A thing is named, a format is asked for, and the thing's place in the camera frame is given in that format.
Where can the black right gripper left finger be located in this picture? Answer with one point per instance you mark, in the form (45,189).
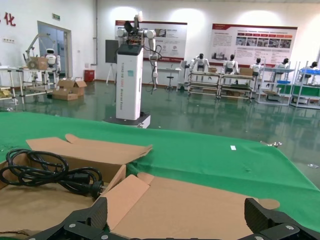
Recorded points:
(82,222)

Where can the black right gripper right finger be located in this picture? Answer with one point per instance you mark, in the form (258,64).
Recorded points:
(272,225)

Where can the cardboard box with slotted lid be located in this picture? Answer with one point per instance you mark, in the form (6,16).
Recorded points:
(87,150)

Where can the cardboard box with round-holed lid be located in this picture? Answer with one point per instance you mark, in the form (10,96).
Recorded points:
(187,205)

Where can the flat closed cardboard box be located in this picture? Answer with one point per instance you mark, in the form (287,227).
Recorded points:
(65,96)

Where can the open cardboard box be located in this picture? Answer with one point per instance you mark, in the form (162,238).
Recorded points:
(75,90)

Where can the small brown cardboard box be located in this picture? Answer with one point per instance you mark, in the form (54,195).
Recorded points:
(246,71)

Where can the cardboard box with tape roll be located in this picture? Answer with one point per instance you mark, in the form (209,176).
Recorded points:
(40,63)

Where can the small white label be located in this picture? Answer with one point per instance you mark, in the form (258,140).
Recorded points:
(233,147)

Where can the green tablecloth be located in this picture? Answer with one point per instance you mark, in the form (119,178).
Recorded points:
(200,155)

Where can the workbench with green panel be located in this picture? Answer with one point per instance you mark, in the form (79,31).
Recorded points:
(305,90)

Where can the roller shelf workbench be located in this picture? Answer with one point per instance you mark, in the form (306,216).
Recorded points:
(203,86)
(235,87)

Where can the white humanoid robot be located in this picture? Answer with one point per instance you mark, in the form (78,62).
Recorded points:
(200,63)
(283,65)
(313,67)
(257,67)
(231,65)

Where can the small white round-headed robot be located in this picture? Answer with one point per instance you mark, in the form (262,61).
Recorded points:
(51,58)

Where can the white tube rack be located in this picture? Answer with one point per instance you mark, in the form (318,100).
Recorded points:
(10,70)

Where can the black stool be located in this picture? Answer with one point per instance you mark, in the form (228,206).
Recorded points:
(170,78)

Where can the grey framed glass doorway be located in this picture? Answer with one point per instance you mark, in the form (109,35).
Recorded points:
(62,50)

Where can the dark screen on stand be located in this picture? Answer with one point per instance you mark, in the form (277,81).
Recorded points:
(111,51)

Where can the white desk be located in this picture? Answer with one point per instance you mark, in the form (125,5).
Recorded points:
(170,70)

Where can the green exit sign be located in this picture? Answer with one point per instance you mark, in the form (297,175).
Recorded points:
(56,16)

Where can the white pedestal wheeled robot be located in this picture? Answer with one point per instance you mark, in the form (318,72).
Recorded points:
(130,87)

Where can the white frame workbench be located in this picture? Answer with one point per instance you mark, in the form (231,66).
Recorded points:
(277,70)

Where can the wide red white wall poster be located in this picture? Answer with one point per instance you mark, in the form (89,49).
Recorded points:
(225,37)

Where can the grey wall pipe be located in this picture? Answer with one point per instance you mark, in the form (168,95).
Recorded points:
(96,25)

